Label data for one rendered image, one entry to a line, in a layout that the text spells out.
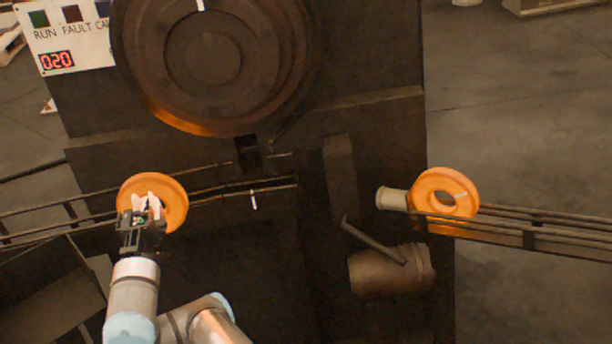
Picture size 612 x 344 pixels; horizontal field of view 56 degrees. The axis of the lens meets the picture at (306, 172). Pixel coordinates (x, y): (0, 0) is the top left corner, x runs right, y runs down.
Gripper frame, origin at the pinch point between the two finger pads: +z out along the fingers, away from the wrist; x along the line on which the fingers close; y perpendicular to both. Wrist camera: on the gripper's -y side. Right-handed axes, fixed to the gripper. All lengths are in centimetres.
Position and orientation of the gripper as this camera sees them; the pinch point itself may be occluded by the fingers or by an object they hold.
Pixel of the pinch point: (150, 197)
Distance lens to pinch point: 135.3
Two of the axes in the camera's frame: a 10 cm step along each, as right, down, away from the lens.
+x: -9.9, 1.6, 0.5
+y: -1.4, -6.5, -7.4
